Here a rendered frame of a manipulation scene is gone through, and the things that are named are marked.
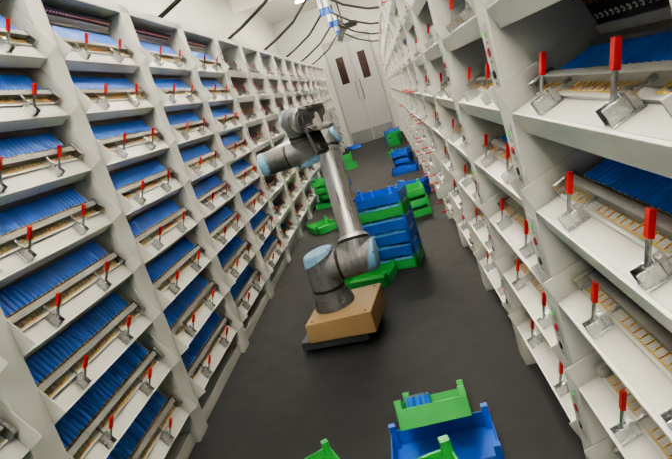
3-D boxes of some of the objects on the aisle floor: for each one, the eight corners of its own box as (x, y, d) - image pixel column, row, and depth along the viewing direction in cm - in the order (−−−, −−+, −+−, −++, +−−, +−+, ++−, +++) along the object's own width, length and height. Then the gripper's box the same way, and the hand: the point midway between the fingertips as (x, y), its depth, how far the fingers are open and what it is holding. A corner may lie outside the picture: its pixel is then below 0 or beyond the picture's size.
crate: (340, 293, 311) (336, 281, 309) (351, 279, 329) (347, 267, 327) (390, 285, 299) (386, 272, 298) (398, 271, 317) (394, 258, 316)
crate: (371, 274, 326) (367, 262, 325) (379, 262, 344) (375, 250, 343) (419, 266, 315) (416, 253, 314) (425, 253, 334) (421, 241, 332)
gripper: (289, 110, 189) (312, 108, 170) (312, 102, 192) (337, 100, 173) (297, 134, 192) (319, 134, 172) (319, 126, 195) (344, 126, 175)
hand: (329, 126), depth 175 cm, fingers closed
